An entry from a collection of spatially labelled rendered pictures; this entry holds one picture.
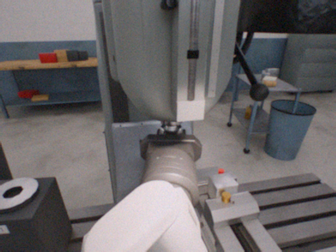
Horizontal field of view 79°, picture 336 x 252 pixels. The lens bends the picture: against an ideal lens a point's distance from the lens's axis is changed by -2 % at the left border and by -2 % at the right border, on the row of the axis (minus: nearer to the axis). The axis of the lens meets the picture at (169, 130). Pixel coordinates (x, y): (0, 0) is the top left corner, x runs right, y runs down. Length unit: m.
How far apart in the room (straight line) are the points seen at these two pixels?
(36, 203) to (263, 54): 5.44
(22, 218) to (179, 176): 0.32
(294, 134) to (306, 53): 3.03
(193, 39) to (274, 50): 5.52
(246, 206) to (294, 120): 2.07
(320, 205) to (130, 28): 0.74
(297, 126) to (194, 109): 2.37
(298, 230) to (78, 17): 4.51
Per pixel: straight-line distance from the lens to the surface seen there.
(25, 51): 4.96
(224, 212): 0.54
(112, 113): 0.82
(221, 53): 0.33
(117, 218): 0.24
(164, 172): 0.28
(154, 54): 0.30
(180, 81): 0.27
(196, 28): 0.27
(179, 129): 0.43
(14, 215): 0.51
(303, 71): 5.53
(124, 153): 0.83
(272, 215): 0.72
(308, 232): 0.73
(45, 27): 4.80
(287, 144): 2.73
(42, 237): 0.52
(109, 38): 0.49
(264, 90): 0.36
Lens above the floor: 1.46
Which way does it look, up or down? 27 degrees down
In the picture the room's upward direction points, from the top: straight up
